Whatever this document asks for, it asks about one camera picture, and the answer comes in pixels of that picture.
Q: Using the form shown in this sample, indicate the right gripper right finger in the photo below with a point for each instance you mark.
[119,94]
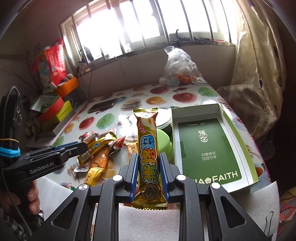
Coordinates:
[206,211]

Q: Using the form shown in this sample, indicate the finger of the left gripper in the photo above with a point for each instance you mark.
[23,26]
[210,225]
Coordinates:
[71,150]
[69,145]

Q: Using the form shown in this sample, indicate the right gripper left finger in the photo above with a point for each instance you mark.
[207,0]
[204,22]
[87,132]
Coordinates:
[91,213]

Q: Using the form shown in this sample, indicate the orange konjac snack pouch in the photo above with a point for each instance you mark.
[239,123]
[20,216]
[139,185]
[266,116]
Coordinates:
[100,159]

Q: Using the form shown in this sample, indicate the long gold snack bar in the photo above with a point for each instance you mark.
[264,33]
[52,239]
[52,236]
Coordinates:
[150,194]

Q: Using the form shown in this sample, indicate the yellow peanut crisp packet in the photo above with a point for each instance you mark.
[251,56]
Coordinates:
[132,148]

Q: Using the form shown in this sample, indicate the person's left hand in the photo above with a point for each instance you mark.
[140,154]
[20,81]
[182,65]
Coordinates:
[32,196]

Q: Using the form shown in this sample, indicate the striped black white box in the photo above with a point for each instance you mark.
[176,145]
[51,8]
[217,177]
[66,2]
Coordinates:
[62,124]

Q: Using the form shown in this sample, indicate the white foam sheet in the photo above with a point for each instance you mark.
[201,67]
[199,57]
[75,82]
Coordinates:
[263,206]

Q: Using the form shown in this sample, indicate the yellow-green box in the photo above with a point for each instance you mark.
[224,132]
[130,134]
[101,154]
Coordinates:
[65,110]

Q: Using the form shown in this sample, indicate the red woven box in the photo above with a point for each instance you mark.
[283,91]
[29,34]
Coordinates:
[47,106]

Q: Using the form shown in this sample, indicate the orange storage box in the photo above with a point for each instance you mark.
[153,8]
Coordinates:
[67,87]

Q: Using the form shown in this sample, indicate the fruit print tablecloth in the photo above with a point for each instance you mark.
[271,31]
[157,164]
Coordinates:
[87,127]

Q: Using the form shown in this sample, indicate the black smartphone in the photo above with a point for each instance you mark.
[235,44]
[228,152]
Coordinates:
[103,105]

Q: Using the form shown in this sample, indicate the green cardboard box tray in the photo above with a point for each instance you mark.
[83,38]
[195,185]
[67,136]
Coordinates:
[209,149]

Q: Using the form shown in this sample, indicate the red paper bag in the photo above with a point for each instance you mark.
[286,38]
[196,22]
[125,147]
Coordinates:
[56,62]

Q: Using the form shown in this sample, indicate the green cosmetic jar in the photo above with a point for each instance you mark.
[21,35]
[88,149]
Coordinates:
[165,145]

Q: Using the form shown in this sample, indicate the cream patterned curtain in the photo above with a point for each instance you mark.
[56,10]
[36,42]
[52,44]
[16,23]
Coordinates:
[259,75]

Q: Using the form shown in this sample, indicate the clear plastic bag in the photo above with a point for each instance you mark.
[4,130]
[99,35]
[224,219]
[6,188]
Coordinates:
[180,69]

